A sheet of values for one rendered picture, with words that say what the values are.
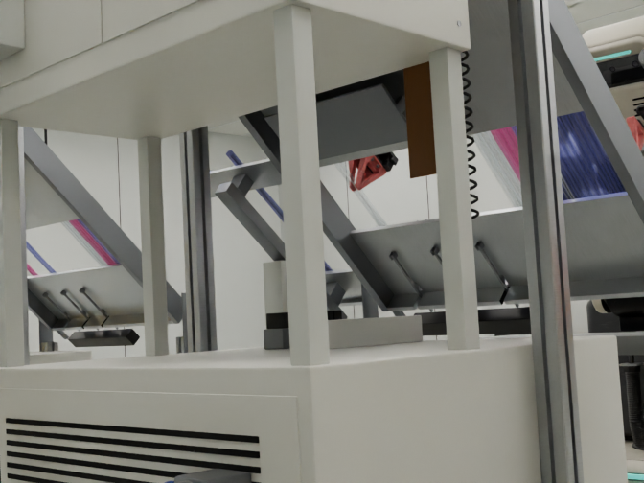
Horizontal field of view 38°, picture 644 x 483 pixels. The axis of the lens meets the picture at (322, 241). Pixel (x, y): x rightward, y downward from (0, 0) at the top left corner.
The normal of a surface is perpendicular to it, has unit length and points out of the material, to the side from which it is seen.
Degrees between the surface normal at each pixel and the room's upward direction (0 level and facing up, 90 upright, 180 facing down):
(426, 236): 135
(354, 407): 90
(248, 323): 90
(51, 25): 90
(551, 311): 90
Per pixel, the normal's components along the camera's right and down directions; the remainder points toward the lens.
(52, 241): 0.71, -0.10
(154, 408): -0.70, -0.02
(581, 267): -0.46, 0.69
